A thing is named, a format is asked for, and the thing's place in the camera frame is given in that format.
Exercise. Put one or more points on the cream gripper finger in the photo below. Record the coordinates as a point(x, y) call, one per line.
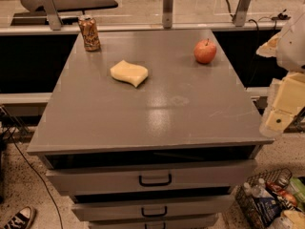
point(285, 101)
point(269, 48)

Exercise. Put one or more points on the red apple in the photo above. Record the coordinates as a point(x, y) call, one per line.
point(205, 51)

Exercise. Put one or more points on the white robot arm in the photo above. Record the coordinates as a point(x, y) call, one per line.
point(290, 54)

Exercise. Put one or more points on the orange soda can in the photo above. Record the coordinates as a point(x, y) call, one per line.
point(88, 28)

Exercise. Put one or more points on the clear water bottle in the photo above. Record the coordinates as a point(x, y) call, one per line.
point(259, 189)

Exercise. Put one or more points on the top drawer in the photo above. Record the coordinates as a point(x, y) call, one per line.
point(146, 178)

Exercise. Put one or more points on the drawer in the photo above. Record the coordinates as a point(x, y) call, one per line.
point(161, 208)
point(146, 178)
point(191, 222)

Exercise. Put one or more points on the blue snack bag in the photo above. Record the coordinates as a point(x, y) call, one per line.
point(268, 209)

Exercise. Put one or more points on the middle drawer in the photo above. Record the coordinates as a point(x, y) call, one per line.
point(161, 208)

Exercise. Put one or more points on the grey drawer cabinet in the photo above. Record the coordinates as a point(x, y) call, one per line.
point(182, 112)

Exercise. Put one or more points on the yellow sponge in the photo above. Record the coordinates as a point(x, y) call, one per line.
point(128, 72)

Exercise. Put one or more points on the bottom drawer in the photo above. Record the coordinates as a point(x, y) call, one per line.
point(191, 222)

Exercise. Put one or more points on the black white sneaker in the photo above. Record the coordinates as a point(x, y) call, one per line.
point(23, 219)

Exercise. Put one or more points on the right metal bracket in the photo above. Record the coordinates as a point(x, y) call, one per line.
point(241, 13)

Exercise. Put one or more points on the metal bracket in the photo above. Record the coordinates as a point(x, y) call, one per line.
point(52, 15)
point(241, 13)
point(167, 14)

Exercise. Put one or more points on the wire basket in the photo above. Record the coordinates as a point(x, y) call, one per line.
point(276, 184)

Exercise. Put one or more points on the middle metal bracket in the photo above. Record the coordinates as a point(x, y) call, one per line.
point(167, 14)

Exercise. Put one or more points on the left metal bracket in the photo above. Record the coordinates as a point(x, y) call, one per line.
point(52, 15)

